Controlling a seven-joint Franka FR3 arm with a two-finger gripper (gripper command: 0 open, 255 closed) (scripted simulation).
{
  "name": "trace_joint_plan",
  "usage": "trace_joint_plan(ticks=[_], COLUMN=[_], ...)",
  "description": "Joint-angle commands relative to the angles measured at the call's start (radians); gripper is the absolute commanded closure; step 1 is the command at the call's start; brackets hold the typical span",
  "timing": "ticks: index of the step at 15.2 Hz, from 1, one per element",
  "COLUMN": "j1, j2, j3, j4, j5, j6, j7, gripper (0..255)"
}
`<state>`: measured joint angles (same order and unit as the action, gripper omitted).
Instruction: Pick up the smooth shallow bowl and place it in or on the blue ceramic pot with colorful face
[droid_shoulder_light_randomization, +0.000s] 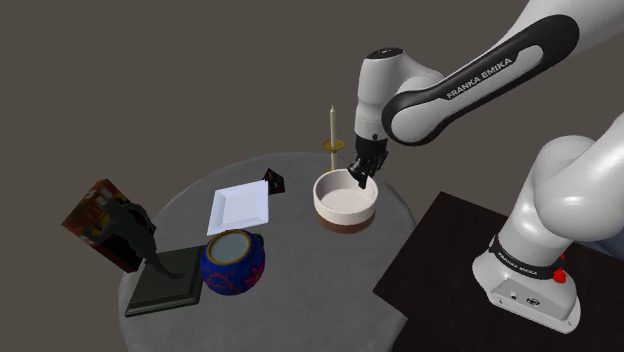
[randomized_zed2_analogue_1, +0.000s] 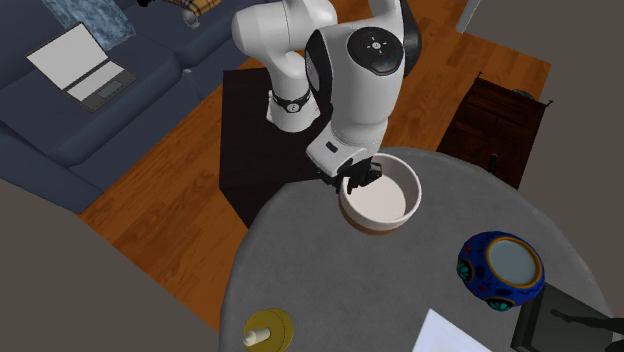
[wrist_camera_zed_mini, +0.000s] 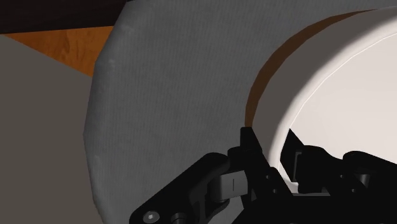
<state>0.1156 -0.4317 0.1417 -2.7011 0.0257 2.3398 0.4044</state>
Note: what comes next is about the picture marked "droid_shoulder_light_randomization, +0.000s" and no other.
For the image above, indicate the white square plate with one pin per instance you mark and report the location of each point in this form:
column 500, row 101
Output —
column 241, row 207

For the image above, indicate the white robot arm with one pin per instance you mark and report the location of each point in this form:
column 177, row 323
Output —
column 560, row 200

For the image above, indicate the small black pyramid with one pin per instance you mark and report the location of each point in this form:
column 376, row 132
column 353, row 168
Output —
column 274, row 182

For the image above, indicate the cream candle on brass holder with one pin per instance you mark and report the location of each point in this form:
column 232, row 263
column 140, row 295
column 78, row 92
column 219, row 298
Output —
column 333, row 131

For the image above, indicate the blue patterned round pot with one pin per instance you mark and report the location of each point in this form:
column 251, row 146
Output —
column 233, row 261

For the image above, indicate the round grey table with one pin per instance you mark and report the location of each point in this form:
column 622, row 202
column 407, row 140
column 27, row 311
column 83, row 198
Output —
column 302, row 287

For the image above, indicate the dark robot stand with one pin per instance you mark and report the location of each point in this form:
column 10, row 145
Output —
column 438, row 273

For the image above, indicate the dark figure statue on base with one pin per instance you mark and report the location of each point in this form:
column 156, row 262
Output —
column 156, row 278

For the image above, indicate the red and black box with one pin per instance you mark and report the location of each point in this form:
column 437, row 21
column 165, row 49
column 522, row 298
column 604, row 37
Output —
column 90, row 219

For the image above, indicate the white bowl with brown base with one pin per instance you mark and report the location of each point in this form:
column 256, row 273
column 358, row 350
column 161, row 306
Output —
column 345, row 202

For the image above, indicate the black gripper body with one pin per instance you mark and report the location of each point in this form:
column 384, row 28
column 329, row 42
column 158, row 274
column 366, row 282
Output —
column 368, row 151

